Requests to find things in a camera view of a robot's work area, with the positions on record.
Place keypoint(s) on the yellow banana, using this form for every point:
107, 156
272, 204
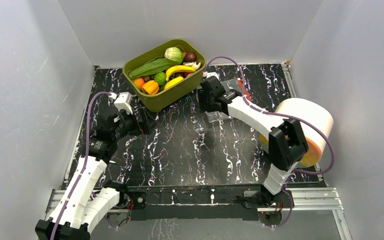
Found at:
173, 82
178, 69

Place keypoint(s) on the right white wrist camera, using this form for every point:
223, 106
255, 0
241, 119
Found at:
206, 75

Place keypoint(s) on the lower yellow banana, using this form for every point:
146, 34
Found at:
173, 82

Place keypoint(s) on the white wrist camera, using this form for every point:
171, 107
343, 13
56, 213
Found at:
206, 75
123, 102

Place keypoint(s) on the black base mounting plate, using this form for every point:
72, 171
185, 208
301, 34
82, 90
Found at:
232, 201

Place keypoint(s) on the olive green plastic bin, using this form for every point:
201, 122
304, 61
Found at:
164, 98

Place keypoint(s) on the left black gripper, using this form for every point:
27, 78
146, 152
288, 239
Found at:
145, 127

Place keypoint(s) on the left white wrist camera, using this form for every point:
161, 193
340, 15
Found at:
123, 102

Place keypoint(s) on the green bumpy lime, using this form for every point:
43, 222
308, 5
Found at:
160, 78

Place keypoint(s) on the dark purple fruit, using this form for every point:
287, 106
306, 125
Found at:
189, 57

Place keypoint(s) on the upper yellow banana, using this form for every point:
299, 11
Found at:
178, 69

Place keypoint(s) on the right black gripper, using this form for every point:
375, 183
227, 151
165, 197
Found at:
204, 96

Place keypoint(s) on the white orange cylinder drum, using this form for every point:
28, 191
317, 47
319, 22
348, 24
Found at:
311, 116

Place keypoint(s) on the green white cabbage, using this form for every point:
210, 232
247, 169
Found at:
174, 54

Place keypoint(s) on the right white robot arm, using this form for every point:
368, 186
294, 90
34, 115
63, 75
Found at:
275, 180

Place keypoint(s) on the green leafy vegetable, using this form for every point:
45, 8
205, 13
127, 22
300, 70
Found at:
153, 67

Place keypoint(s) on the small orange fruit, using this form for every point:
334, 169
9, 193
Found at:
139, 82

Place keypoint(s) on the orange bell pepper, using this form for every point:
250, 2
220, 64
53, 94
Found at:
150, 87

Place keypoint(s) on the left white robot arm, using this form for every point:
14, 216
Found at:
78, 212

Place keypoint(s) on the clear zip top bag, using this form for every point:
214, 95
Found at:
237, 108

